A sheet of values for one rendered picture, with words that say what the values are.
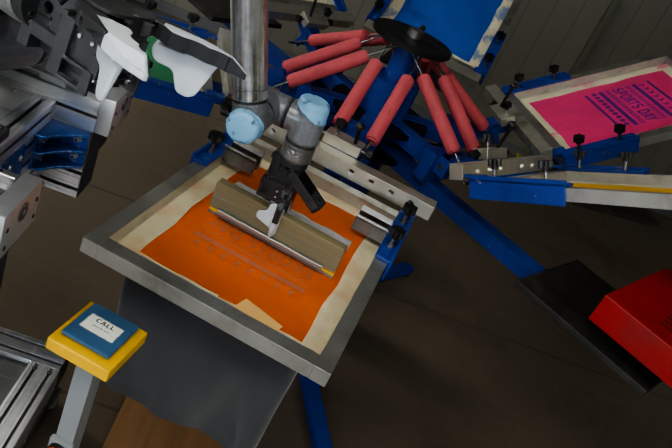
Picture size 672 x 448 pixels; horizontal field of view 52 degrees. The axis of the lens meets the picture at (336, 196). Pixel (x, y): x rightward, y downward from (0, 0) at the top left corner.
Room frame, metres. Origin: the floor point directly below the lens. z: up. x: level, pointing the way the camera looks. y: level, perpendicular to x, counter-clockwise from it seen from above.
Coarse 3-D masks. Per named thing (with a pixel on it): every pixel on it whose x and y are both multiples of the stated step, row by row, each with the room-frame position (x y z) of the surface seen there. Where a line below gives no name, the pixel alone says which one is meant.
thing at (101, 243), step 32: (160, 192) 1.41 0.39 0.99; (352, 192) 1.85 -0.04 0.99; (128, 224) 1.25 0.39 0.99; (96, 256) 1.13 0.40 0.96; (128, 256) 1.14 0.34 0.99; (160, 288) 1.12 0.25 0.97; (192, 288) 1.14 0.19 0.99; (224, 320) 1.10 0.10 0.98; (256, 320) 1.13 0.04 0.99; (352, 320) 1.27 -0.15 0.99; (288, 352) 1.08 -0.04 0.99; (320, 384) 1.07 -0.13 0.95
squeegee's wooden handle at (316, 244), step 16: (224, 192) 1.47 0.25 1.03; (240, 192) 1.47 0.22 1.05; (224, 208) 1.46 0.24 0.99; (240, 208) 1.46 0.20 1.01; (256, 208) 1.45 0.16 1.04; (256, 224) 1.45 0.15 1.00; (288, 224) 1.44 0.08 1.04; (304, 224) 1.45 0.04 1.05; (288, 240) 1.44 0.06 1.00; (304, 240) 1.44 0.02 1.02; (320, 240) 1.43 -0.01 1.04; (336, 240) 1.45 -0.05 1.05; (320, 256) 1.43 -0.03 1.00; (336, 256) 1.43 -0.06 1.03
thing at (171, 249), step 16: (240, 176) 1.71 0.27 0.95; (256, 176) 1.75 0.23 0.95; (192, 208) 1.46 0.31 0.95; (208, 208) 1.49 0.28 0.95; (176, 224) 1.37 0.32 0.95; (192, 224) 1.40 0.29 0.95; (160, 240) 1.29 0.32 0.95; (176, 240) 1.31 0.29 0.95; (160, 256) 1.23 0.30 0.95; (176, 256) 1.26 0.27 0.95; (192, 256) 1.28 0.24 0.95; (208, 256) 1.31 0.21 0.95; (176, 272) 1.21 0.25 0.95; (192, 272) 1.23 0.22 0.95; (208, 272) 1.25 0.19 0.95; (224, 272) 1.28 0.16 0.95; (208, 288) 1.20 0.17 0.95; (224, 288) 1.23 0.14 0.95
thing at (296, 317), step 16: (304, 208) 1.70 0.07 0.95; (336, 208) 1.78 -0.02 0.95; (320, 224) 1.66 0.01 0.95; (336, 224) 1.70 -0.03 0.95; (352, 240) 1.65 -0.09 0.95; (352, 256) 1.58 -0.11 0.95; (240, 272) 1.30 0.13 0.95; (336, 272) 1.47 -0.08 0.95; (240, 288) 1.25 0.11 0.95; (256, 288) 1.27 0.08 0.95; (272, 288) 1.30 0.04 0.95; (320, 288) 1.38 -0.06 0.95; (256, 304) 1.22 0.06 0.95; (272, 304) 1.25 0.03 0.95; (288, 304) 1.27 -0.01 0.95; (304, 304) 1.30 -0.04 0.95; (320, 304) 1.32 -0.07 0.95; (288, 320) 1.22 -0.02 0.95; (304, 320) 1.24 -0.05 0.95; (304, 336) 1.19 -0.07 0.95
